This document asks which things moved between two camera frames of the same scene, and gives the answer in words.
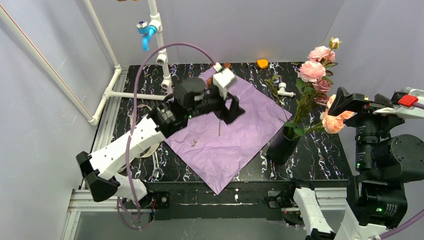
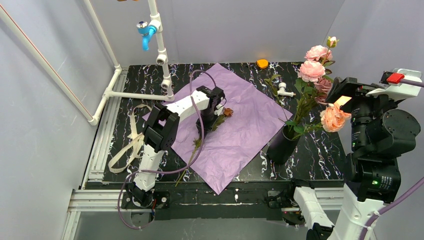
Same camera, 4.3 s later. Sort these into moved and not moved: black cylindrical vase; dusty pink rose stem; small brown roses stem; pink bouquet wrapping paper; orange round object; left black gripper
Moved: small brown roses stem; left black gripper
Not moved: black cylindrical vase; dusty pink rose stem; pink bouquet wrapping paper; orange round object
